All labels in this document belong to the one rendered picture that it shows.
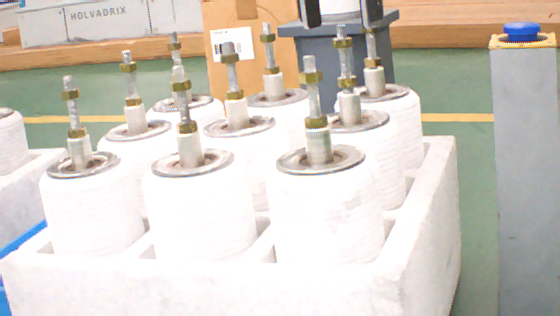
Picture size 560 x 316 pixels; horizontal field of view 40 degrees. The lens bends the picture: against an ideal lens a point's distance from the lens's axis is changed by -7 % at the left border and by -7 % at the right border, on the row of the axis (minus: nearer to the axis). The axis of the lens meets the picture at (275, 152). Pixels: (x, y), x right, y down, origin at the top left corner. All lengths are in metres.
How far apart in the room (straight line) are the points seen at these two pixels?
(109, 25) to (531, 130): 2.66
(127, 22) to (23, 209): 2.23
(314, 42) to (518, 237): 0.48
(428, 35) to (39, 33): 1.75
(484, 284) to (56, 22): 2.76
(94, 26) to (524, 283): 2.71
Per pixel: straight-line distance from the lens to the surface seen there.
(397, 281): 0.63
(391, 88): 0.92
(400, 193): 0.80
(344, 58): 0.78
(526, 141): 0.82
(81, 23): 3.42
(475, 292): 0.99
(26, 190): 1.10
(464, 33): 2.61
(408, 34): 2.66
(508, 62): 0.80
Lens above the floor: 0.45
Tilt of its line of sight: 16 degrees down
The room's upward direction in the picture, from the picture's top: 7 degrees counter-clockwise
